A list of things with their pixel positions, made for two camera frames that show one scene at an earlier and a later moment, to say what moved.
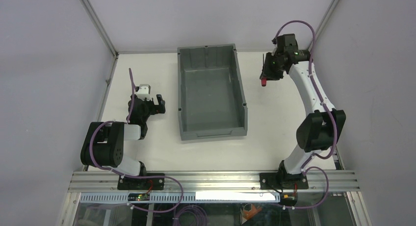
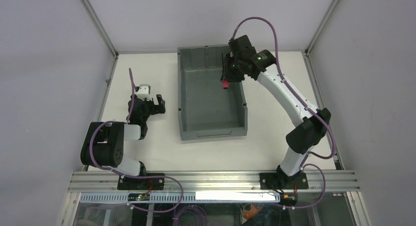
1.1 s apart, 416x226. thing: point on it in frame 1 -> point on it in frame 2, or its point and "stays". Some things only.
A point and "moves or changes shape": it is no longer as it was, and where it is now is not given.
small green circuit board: x=139 y=196 stays
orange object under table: x=249 y=214 stays
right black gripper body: x=271 y=68 -> x=227 y=73
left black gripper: x=155 y=107 stays
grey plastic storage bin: x=210 y=99 stays
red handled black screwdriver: x=263 y=77 moves or changes shape
